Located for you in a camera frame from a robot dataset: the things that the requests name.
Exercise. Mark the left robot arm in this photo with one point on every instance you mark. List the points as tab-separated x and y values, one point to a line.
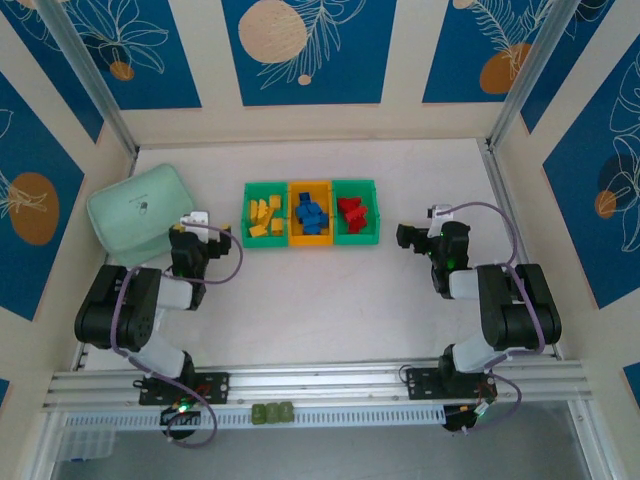
107	310

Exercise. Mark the black controller board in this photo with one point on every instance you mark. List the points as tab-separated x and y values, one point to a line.
457	421
175	416

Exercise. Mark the small green blocks on rail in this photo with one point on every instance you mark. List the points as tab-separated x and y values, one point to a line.
285	412

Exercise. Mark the mint green zip pouch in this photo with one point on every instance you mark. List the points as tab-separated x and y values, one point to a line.
135	210

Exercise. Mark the aluminium frame post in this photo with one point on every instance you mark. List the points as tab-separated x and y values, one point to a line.
95	85
525	75

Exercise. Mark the green push button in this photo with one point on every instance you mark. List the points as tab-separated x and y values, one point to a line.
272	413
258	414

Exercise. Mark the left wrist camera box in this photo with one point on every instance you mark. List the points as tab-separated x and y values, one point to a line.
196	220

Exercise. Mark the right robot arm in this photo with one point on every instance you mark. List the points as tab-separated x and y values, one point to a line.
525	320

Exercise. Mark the clear plastic organizer box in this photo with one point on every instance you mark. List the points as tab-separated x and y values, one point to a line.
85	445

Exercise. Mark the yellow lego brick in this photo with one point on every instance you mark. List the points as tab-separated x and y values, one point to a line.
257	230
254	209
275	201

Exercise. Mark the green plastic bin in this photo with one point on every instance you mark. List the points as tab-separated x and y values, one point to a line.
245	220
375	215

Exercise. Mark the wide aluminium mounting rail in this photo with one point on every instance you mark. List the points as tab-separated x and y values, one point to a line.
325	382

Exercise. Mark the orange plastic bin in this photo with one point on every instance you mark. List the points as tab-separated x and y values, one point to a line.
293	220

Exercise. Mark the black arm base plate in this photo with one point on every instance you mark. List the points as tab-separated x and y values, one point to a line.
215	387
420	382

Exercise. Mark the blue lego brick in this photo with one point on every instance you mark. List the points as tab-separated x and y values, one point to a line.
316	209
302	212
303	198
323	220
311	229
313	220

